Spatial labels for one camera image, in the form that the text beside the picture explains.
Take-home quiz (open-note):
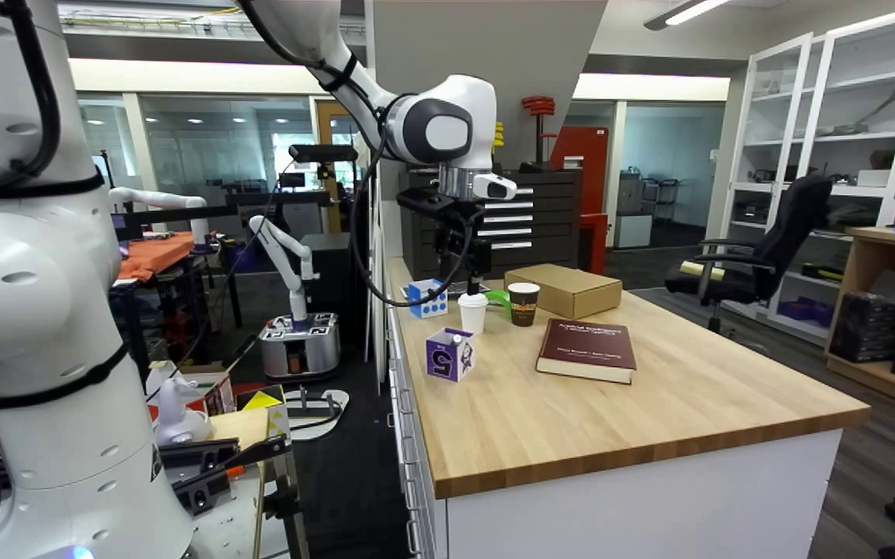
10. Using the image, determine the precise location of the white black striped object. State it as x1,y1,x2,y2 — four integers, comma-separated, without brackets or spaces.
280,384,353,445

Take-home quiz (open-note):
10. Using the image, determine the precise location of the black camera bar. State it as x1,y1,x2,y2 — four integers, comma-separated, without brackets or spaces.
290,143,360,168

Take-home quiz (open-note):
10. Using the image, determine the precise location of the black bar clamp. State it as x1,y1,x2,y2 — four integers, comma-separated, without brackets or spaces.
155,431,296,511

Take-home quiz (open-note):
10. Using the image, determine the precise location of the purple white paper box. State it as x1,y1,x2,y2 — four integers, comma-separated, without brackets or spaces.
422,325,478,384

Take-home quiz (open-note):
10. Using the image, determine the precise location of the brown paper cup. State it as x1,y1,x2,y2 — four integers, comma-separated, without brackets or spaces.
502,279,542,330

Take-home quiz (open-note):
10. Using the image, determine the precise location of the red cabinet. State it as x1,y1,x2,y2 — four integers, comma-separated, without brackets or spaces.
550,123,613,277

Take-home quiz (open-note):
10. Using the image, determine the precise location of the ceiling light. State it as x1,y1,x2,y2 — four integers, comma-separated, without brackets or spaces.
644,0,734,30

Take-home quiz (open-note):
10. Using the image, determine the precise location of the yellow block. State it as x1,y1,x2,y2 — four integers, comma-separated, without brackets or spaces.
240,388,286,416

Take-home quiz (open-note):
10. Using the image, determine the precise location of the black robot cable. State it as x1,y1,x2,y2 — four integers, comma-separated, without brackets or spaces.
232,0,474,311

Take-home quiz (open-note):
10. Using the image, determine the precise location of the blue white dice box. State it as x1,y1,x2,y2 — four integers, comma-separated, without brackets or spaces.
402,277,449,319

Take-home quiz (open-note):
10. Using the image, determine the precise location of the white plastic bottle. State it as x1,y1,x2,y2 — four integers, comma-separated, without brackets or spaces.
142,356,214,446

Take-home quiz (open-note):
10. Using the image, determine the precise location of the dark red hardcover book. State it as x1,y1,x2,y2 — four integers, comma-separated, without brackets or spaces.
535,317,641,388

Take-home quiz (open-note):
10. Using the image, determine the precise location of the brown cardboard box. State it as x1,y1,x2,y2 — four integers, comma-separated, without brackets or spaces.
502,261,624,324

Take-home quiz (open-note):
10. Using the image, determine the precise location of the orange cloth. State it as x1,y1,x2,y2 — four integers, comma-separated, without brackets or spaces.
116,226,198,285

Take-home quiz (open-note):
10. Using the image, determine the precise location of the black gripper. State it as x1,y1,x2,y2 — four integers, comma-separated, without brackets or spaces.
438,210,495,298

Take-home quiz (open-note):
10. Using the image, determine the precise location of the wooden workbench with shelves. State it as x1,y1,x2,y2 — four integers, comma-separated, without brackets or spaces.
823,224,895,408

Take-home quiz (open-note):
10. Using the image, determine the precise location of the red stand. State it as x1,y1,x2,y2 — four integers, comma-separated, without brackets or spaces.
518,92,559,174

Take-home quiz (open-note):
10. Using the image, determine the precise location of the wooden robot mount table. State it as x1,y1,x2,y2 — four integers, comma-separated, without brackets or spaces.
134,398,310,559

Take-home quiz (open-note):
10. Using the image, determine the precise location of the black tool chest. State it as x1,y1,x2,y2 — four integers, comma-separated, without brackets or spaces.
398,168,583,279

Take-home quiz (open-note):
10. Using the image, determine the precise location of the white lidded paper cup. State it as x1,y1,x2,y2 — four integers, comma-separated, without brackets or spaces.
457,287,489,337

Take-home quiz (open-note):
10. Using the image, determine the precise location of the black mesh office chair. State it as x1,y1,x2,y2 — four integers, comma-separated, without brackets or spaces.
662,171,840,334

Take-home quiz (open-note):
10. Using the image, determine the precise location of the white glass door cabinet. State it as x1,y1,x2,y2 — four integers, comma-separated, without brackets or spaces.
724,0,895,244

